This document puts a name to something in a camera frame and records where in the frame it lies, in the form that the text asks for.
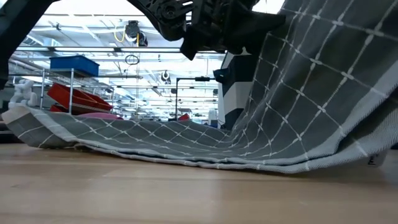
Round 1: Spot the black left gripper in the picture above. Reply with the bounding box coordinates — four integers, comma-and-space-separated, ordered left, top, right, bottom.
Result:
179, 0, 287, 62

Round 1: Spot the grey white-checked towel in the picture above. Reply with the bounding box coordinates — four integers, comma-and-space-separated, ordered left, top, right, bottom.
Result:
1, 0, 398, 174

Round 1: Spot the magenta towel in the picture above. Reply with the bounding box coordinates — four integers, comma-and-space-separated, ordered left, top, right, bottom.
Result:
77, 111, 124, 121

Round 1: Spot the navy white striped basket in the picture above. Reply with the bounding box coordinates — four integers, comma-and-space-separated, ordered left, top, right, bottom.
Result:
213, 51, 265, 131

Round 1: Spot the small black ceiling reel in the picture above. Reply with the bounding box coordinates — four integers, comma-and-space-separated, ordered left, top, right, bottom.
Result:
160, 70, 172, 85

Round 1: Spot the blue storage bin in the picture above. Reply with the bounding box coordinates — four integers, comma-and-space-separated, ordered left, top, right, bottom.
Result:
49, 55, 100, 77

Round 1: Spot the metal shelf rack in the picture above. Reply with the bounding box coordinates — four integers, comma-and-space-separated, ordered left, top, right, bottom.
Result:
6, 57, 114, 116

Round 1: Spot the black ceiling cable reel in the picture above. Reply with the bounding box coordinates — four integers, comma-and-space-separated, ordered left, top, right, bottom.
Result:
113, 20, 149, 47

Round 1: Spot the hanging black cable coil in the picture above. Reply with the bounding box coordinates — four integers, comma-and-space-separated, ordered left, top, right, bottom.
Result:
124, 54, 140, 66

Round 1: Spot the black table frame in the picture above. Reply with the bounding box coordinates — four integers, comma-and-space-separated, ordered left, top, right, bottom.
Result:
0, 130, 19, 144

